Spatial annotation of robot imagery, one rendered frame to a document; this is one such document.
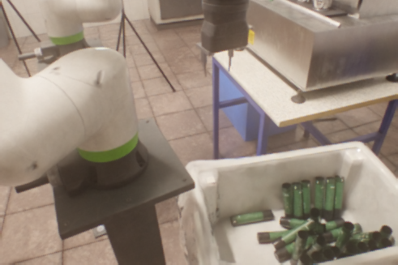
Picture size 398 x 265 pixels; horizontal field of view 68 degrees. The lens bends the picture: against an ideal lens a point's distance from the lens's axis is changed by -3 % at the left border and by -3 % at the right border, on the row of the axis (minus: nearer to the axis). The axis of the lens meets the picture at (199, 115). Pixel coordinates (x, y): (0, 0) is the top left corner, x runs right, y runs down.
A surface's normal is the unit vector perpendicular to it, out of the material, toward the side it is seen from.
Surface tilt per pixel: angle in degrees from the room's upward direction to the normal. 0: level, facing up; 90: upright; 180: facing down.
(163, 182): 0
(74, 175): 81
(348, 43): 90
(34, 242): 0
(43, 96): 33
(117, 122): 90
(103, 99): 83
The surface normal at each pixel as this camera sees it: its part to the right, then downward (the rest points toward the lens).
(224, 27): 0.45, 0.45
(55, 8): -0.04, 0.55
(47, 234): -0.04, -0.82
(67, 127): 0.86, 0.07
